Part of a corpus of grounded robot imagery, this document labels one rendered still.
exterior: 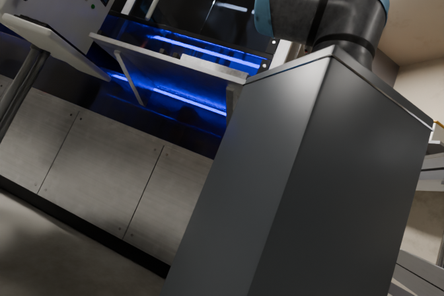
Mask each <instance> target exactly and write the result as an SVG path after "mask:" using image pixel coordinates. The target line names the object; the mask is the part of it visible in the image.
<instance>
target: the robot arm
mask: <svg viewBox="0 0 444 296"><path fill-rule="evenodd" d="M389 5H390V1H389V0H255V5H254V23H255V27H256V29H257V31H258V32H259V33H261V34H263V35H266V36H270V37H272V38H278V39H281V40H286V41H289V42H295V43H298V44H302V45H303V47H304V51H305V52H308V54H309V53H310V52H311V48H312V52H311V53H313V52H316V51H318V50H321V49H323V48H326V47H328V46H331V45H338V46H339V47H341V48H342V49H343V50H344V51H346V52H347V53H349V54H350V55H351V56H352V57H354V58H355V59H356V60H358V62H360V63H361V64H362V65H364V66H365V67H366V68H368V69H369V70H370V71H372V62H373V59H374V57H375V53H376V51H377V46H378V44H379V40H380V38H381V34H382V32H383V28H384V27H385V25H386V23H387V19H388V11H389Z"/></svg>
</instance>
